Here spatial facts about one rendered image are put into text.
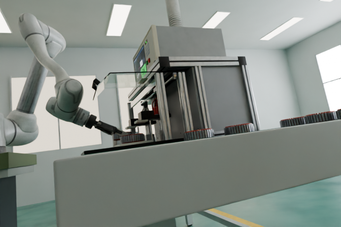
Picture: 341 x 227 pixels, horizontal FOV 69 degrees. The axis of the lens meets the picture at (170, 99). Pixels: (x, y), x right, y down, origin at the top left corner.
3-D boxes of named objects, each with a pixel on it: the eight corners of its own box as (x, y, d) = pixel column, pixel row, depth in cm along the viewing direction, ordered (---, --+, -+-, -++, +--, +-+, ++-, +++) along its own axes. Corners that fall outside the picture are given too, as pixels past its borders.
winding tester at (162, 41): (157, 65, 115) (151, 24, 119) (136, 89, 155) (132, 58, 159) (228, 64, 129) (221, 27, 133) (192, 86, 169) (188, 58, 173)
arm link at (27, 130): (-11, 142, 146) (20, 141, 167) (10, 150, 142) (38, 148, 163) (31, 20, 153) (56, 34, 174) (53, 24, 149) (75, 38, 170)
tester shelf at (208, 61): (160, 66, 103) (158, 56, 104) (128, 101, 165) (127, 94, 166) (246, 65, 119) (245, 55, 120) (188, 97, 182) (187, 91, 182)
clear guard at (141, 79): (96, 87, 97) (95, 72, 98) (92, 100, 119) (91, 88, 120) (174, 83, 109) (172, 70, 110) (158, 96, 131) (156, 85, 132)
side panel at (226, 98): (207, 140, 103) (195, 66, 109) (203, 140, 106) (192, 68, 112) (261, 132, 114) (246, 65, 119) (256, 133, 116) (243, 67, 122)
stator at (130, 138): (123, 143, 107) (122, 135, 108) (118, 145, 118) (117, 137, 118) (147, 140, 111) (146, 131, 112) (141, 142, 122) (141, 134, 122)
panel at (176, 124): (202, 135, 104) (191, 67, 110) (156, 144, 165) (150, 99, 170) (204, 135, 105) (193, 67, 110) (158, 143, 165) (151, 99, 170)
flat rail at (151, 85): (158, 82, 105) (157, 75, 105) (129, 109, 161) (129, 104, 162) (161, 82, 105) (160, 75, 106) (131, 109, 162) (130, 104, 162)
